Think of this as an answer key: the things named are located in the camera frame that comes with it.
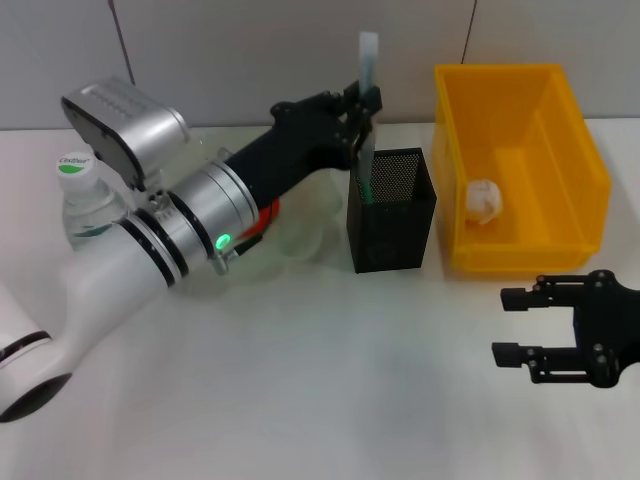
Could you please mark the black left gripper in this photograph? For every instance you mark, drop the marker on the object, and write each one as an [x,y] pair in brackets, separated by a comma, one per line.
[295,145]

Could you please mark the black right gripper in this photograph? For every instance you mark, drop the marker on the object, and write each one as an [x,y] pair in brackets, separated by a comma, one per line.
[610,325]

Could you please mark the grey marker pen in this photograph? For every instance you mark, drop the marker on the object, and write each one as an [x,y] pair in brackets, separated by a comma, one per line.
[368,60]

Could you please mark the white paper ball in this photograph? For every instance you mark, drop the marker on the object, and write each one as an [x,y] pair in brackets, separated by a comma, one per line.
[482,200]

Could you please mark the red-orange fruit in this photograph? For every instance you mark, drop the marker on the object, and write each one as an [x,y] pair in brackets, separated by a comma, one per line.
[265,217]

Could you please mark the clear water bottle green label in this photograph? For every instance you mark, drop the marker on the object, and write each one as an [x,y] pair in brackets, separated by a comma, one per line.
[80,200]

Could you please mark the clear glass fruit plate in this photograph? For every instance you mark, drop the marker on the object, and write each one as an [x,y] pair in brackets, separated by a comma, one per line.
[305,220]

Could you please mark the black mesh pen holder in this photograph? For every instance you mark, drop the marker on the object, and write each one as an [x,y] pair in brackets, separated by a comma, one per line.
[390,235]

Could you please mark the yellow plastic storage bin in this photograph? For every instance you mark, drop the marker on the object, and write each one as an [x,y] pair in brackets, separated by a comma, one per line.
[550,150]

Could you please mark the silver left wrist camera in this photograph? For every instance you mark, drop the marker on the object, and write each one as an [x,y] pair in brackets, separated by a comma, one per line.
[125,130]

